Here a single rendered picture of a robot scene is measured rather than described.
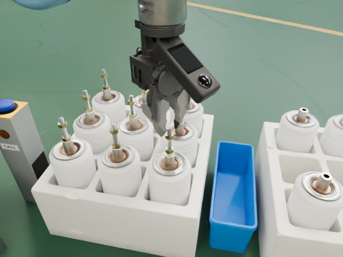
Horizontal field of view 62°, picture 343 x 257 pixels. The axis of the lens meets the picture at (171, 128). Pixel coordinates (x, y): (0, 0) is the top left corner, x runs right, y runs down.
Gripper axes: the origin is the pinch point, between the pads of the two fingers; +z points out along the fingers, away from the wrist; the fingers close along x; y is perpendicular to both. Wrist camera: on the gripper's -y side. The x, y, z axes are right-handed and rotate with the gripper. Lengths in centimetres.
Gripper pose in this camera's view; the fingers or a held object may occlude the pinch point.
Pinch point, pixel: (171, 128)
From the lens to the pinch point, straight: 56.1
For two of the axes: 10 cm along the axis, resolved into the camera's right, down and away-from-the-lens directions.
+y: -6.7, -4.5, 5.9
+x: -7.4, 4.1, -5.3
